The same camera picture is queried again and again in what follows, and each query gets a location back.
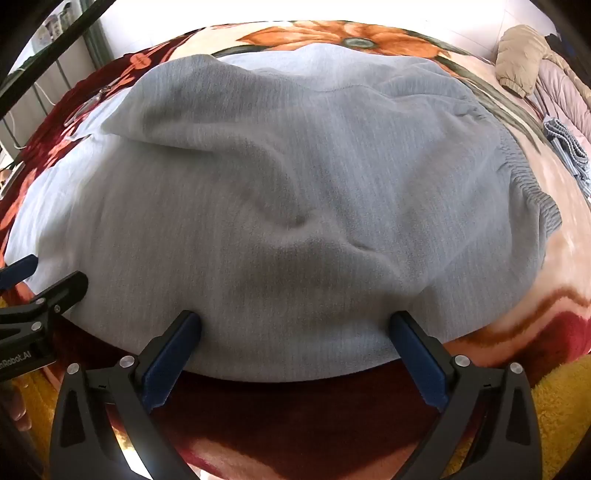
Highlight person's left hand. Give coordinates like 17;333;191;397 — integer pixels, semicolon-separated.
0;379;31;432

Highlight floral printed blanket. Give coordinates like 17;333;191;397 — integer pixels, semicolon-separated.
0;19;591;480

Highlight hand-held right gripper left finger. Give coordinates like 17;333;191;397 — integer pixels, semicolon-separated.
48;310;201;480

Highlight grey-green metal post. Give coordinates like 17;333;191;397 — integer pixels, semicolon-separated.
81;18;116;70

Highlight black metal bar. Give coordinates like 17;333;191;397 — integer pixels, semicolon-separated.
0;0;116;100

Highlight blue-grey striped cloth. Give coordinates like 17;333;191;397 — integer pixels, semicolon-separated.
542;115;591;185

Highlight mauve puffer jacket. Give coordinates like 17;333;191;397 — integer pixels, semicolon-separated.
533;46;591;139

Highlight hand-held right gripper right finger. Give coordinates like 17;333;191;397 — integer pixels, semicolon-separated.
389;310;543;480

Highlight eyeglasses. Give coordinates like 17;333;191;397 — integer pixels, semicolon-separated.
65;85;114;127

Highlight beige puffer jacket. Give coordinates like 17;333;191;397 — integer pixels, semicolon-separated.
495;24;561;99

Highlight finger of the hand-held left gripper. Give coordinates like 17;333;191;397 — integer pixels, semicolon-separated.
0;270;89;340
0;254;38;291

